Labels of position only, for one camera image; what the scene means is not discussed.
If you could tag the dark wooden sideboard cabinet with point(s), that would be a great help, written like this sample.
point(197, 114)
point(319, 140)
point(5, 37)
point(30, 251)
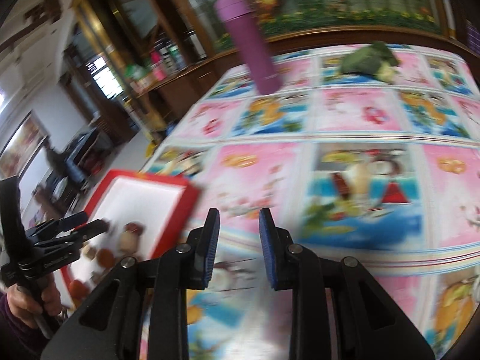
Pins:
point(164, 54)

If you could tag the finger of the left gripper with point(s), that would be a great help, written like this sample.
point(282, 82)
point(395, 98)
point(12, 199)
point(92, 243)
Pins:
point(51, 228)
point(73, 241)

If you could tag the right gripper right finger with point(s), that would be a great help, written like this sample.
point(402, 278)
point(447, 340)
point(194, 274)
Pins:
point(278, 261)

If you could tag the green leafy vegetable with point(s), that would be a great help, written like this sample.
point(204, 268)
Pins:
point(374, 60)

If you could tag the red white tray box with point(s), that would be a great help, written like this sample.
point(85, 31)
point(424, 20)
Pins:
point(145, 214)

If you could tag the orange fruit in tray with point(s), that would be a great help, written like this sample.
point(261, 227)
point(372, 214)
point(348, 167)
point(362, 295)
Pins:
point(105, 258)

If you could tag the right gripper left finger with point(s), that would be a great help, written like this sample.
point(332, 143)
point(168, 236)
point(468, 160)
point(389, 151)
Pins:
point(204, 243)

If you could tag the purple thermos bottle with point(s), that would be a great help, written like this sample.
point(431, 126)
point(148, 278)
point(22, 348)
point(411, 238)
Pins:
point(239, 19)

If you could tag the beige cake piece in tray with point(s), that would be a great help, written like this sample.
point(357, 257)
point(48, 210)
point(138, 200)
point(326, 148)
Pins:
point(128, 242)

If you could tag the red jujube in tray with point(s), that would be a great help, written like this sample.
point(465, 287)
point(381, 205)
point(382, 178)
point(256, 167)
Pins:
point(134, 227)

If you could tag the person's left hand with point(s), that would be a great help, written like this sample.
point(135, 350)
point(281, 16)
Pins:
point(25, 308)

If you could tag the colourful fruit pattern tablecloth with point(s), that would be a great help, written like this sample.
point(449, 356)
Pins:
point(386, 171)

